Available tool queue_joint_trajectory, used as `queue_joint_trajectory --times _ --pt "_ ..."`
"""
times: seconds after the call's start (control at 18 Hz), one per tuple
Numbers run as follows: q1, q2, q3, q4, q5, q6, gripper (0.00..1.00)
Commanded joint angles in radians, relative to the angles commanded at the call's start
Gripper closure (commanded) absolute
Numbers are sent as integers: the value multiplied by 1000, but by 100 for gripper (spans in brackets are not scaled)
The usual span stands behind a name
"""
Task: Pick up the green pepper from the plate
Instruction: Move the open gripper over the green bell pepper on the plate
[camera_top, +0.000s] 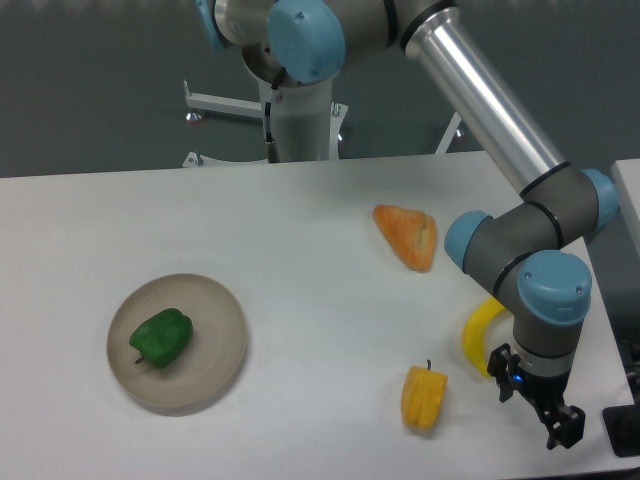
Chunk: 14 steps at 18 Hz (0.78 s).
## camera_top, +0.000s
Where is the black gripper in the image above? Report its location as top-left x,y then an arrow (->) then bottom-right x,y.
487,343 -> 586,449

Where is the green bell pepper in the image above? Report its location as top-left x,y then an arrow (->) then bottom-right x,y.
129,308 -> 193,369

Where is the orange triangular bread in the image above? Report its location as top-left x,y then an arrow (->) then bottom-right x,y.
373,204 -> 437,273

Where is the yellow bell pepper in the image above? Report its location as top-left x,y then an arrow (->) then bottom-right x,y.
400,365 -> 448,430

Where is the black device at table edge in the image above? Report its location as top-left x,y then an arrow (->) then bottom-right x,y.
602,404 -> 640,458

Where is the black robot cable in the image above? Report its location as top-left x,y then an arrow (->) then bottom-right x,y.
262,65 -> 287,164

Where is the white box at right edge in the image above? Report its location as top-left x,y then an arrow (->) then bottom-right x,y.
612,159 -> 640,224

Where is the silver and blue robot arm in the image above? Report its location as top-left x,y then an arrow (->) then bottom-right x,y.
195,1 -> 618,448

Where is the yellow banana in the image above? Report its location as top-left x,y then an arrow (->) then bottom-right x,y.
460,297 -> 507,378

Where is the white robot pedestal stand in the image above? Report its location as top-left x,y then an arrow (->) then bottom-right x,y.
184,48 -> 469,168

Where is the beige round plate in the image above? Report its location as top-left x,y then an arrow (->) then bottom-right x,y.
106,273 -> 249,416

